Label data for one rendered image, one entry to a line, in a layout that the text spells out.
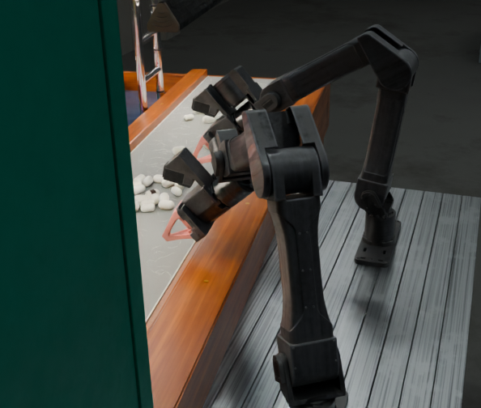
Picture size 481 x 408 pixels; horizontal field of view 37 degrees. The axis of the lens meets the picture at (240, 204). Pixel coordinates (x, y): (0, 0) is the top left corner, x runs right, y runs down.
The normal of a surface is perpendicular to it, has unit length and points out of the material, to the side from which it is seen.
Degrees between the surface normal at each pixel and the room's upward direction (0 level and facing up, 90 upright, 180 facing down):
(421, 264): 0
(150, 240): 0
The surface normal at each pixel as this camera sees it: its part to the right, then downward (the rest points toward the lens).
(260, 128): 0.13, -0.53
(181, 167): -0.23, 0.42
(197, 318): -0.02, -0.90
